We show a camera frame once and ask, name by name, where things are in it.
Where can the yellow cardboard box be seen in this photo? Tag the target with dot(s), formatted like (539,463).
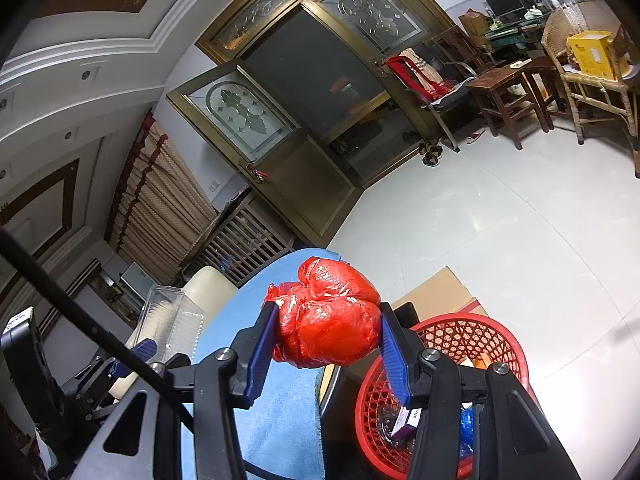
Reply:
(590,55)

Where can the glass panel wooden door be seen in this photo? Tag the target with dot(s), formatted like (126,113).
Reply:
(370,10)
(300,175)

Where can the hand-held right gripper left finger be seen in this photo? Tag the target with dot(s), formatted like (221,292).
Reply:
(262,355)

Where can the beige curtain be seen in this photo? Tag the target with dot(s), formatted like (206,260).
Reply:
(160,210)

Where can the standing air conditioner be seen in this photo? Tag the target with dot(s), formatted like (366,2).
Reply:
(135,280)

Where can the small dark floor object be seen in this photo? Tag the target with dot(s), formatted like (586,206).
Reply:
(432,153)

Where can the metal frame chair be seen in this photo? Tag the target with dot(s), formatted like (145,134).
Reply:
(445,105)

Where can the cream leather sofa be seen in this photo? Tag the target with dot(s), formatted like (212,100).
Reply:
(212,285)

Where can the flat brown cardboard box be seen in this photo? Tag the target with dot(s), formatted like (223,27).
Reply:
(440,290)

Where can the dark wooden chair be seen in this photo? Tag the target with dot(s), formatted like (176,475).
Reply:
(460,47)

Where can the wooden crib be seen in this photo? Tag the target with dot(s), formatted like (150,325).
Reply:
(240,240)

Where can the wicker chair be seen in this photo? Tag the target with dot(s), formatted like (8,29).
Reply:
(560,30)

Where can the clear ribbed plastic tray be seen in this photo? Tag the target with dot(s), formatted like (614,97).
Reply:
(170,315)

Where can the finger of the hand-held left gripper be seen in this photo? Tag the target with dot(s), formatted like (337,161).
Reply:
(145,350)
(119,370)

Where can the red plastic mesh basket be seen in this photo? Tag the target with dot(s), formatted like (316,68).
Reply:
(450,332)

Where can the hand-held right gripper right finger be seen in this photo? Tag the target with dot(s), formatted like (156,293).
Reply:
(395,355)

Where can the dark wooden side table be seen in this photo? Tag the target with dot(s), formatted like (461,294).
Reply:
(545,67)
(500,82)

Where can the blue tablecloth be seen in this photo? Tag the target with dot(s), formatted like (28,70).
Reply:
(290,420)

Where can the red plastic bag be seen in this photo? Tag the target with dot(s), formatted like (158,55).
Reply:
(325,320)

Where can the blue crumpled plastic bag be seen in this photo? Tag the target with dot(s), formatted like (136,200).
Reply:
(467,432)

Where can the pink slipper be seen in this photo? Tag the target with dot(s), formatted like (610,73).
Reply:
(476,136)

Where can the red striped cloth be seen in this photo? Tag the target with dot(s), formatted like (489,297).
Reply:
(420,72)

